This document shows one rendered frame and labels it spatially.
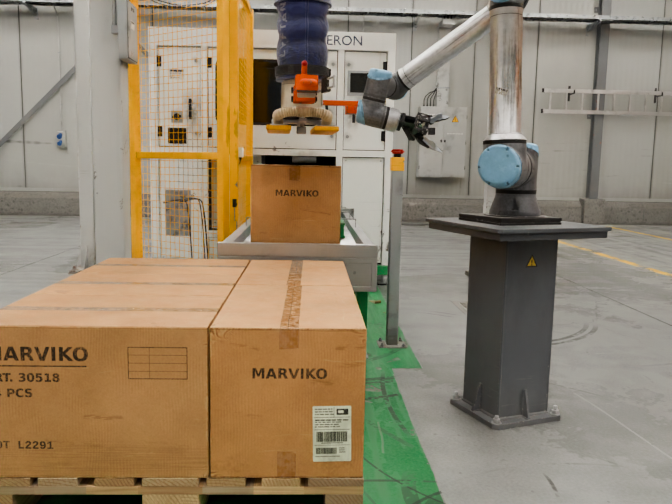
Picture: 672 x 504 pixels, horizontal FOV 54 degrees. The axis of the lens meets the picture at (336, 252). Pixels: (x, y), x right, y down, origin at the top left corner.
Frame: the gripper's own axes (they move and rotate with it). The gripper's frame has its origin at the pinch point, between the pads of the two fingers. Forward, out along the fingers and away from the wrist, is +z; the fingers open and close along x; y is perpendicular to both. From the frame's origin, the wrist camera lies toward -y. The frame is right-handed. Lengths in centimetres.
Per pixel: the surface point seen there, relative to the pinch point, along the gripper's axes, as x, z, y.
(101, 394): -120, -86, 70
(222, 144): 7, -100, -99
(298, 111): -5, -59, 0
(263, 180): -25, -69, -38
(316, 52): 22, -58, -2
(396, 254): -32, 3, -92
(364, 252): -46, -18, -38
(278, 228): -43, -58, -44
